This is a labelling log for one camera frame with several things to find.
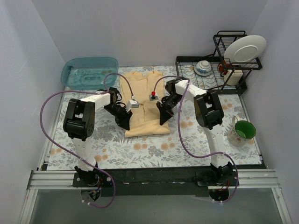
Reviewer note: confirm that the pale yellow t shirt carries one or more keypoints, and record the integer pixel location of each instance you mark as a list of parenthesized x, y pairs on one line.
[(145, 118)]

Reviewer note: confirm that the white ceramic plate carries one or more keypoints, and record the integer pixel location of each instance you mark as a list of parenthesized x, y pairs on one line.
[(245, 49)]

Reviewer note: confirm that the teal plastic basin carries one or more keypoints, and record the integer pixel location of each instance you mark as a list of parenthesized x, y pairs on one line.
[(90, 73)]

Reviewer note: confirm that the green cup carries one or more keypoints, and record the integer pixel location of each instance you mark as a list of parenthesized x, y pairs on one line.
[(241, 132)]

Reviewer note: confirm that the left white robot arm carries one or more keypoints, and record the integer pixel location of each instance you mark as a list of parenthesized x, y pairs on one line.
[(79, 124)]

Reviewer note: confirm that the floral table mat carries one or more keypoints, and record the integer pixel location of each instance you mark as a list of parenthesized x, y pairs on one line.
[(111, 149)]

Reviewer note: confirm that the blue patterned white bowl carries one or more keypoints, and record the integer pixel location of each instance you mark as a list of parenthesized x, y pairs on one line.
[(203, 68)]

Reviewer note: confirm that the aluminium frame rail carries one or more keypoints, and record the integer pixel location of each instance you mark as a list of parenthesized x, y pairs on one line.
[(248, 177)]

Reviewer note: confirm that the black wire dish rack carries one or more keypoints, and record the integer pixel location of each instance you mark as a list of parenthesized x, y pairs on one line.
[(215, 81)]

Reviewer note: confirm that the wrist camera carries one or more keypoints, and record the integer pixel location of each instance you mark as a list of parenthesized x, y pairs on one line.
[(153, 96), (132, 103)]

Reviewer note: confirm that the red mug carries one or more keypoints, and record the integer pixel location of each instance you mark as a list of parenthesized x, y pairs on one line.
[(223, 67)]

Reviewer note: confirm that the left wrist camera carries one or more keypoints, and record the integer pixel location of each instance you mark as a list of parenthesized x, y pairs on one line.
[(132, 103)]

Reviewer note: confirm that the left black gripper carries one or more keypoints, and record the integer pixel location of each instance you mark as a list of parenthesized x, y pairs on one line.
[(121, 116)]

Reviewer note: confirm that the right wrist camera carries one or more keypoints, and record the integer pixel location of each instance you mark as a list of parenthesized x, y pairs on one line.
[(153, 96)]

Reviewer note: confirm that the cream ceramic cup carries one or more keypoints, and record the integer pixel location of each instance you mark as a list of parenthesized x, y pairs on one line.
[(234, 78)]

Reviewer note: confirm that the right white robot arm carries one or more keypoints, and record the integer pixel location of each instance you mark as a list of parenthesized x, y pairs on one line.
[(209, 115)]

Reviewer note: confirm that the black base bar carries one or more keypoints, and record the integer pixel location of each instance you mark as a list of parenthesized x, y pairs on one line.
[(153, 181)]

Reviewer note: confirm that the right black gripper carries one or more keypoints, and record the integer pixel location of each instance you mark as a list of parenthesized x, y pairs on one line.
[(165, 109)]

